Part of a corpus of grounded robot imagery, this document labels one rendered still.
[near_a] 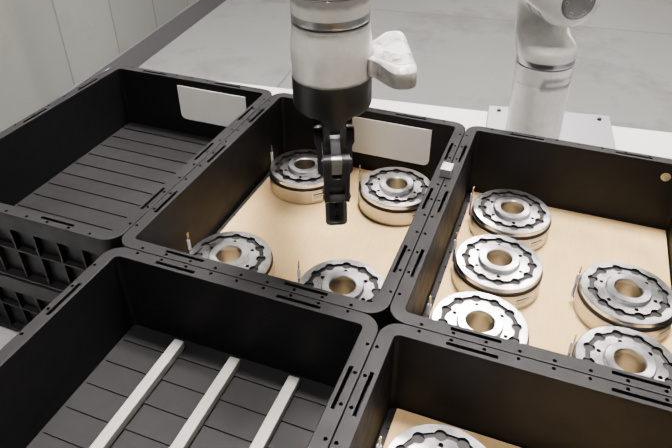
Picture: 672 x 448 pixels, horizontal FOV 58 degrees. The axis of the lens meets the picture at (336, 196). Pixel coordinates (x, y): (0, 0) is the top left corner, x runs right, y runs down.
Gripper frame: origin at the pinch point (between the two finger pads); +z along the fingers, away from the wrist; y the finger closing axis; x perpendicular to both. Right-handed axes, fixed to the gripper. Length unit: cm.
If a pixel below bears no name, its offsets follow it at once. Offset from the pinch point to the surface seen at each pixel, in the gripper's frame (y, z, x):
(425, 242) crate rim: 3.8, 4.1, 9.4
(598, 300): 6.5, 11.5, 28.7
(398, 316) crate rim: 14.3, 3.7, 5.1
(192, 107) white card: -38.8, 9.4, -21.7
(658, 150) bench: -50, 30, 69
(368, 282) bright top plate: 2.5, 10.8, 3.5
